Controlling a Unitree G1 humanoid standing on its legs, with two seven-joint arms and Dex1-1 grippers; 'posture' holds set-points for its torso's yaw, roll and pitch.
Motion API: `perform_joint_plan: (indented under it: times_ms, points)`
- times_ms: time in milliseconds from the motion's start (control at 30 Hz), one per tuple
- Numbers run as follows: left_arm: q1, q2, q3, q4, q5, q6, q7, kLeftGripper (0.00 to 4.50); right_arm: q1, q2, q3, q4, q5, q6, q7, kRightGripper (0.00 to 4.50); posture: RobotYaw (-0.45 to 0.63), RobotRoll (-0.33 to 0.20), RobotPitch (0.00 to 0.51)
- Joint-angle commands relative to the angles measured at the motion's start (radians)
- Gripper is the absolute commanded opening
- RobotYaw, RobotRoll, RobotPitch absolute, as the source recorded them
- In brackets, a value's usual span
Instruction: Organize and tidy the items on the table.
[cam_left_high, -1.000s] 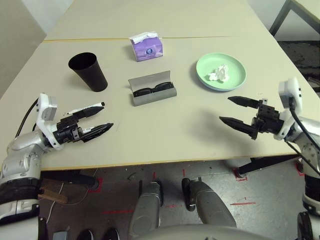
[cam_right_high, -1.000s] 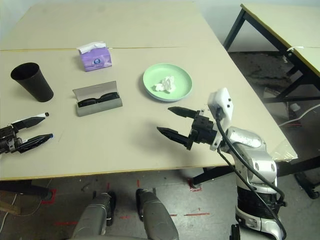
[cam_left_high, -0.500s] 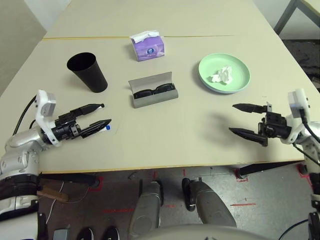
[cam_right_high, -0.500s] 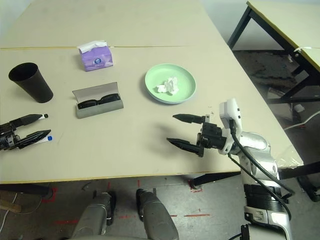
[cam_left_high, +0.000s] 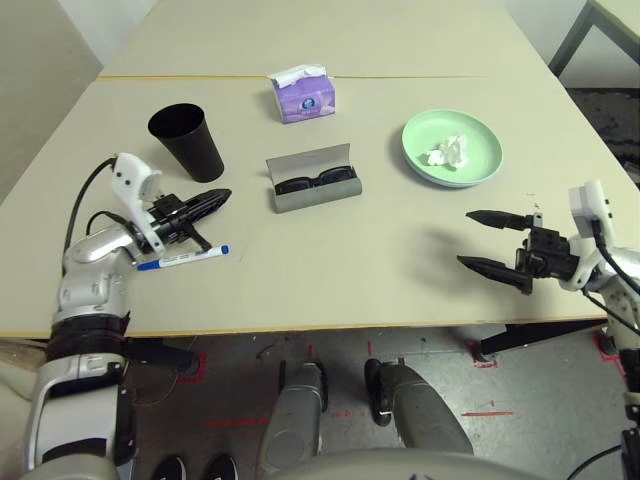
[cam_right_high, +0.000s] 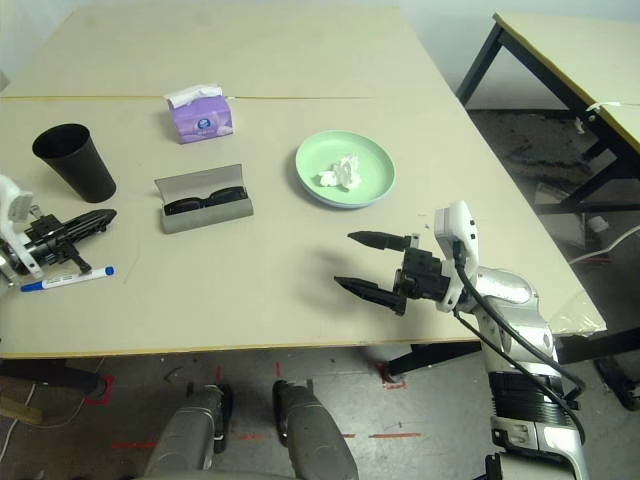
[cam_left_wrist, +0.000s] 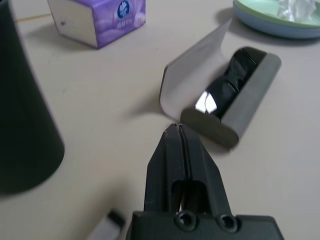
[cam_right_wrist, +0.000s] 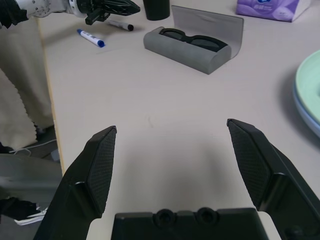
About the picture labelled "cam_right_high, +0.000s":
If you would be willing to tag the grey flat packet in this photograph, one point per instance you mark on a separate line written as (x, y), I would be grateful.
(547, 192)

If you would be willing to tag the black sunglasses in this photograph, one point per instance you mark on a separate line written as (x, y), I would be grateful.
(220, 196)

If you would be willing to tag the grey glasses case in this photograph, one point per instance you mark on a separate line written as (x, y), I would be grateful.
(210, 222)

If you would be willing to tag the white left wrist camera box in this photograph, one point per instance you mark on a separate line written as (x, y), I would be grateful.
(15, 205)

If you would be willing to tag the beige table black frame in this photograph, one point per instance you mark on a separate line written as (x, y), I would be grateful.
(575, 55)

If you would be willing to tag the white marker blue cap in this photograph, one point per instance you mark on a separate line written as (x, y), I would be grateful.
(60, 281)

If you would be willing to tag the green plate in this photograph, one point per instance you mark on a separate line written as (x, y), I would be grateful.
(320, 155)

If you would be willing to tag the grey robot leg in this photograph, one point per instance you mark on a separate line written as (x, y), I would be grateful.
(312, 435)
(187, 435)

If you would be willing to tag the purple tissue pack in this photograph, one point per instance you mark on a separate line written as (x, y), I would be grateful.
(202, 122)

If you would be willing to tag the black table foot bar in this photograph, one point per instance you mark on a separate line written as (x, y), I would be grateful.
(50, 372)
(430, 357)

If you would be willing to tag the wooden plank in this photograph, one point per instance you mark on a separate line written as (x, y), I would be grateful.
(20, 409)

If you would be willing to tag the white tissue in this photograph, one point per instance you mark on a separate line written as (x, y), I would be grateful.
(342, 172)

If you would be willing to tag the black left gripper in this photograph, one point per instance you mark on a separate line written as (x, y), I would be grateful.
(47, 240)

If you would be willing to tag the clear plastic sheet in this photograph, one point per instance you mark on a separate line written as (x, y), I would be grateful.
(580, 320)

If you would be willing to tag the grey robot right leg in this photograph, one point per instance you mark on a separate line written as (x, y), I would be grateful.
(312, 435)

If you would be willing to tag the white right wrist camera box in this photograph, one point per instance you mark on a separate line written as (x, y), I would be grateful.
(457, 225)

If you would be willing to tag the blue plate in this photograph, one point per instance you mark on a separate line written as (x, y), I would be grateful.
(345, 206)

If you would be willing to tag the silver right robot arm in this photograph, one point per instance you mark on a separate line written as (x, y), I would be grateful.
(510, 300)

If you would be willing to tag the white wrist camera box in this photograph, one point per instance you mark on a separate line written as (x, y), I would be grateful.
(457, 225)
(15, 205)

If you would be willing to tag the black plastic cup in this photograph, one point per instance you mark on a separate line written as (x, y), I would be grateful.
(80, 170)

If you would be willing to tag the grey robot left leg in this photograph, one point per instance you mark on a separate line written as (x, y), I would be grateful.
(187, 435)

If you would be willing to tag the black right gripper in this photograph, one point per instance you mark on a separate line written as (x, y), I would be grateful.
(422, 275)

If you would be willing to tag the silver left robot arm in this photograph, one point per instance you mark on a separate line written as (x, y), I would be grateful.
(5, 260)

